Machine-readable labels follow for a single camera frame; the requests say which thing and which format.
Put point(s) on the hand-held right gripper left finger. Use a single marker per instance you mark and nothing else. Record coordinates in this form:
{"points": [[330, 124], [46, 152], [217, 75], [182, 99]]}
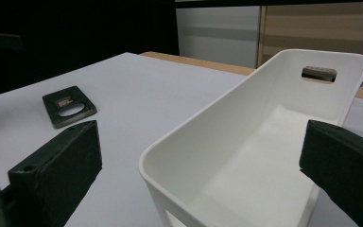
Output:
{"points": [[60, 170]]}

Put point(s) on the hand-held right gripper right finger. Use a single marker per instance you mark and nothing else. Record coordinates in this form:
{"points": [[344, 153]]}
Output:
{"points": [[346, 167]]}

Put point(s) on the black phone case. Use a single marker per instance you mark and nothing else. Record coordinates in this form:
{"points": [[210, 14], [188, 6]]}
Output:
{"points": [[52, 104]]}

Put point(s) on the white plastic bin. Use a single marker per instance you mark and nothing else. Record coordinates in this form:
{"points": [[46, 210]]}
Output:
{"points": [[249, 157]]}

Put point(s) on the black curtain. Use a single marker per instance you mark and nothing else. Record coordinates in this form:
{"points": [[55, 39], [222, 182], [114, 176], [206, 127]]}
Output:
{"points": [[75, 28]]}

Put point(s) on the light wooden desk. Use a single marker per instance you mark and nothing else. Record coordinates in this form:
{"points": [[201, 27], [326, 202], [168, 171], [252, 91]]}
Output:
{"points": [[321, 28]]}

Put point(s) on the black horizontal frame bar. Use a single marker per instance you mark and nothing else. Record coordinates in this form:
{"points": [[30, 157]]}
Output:
{"points": [[264, 2]]}

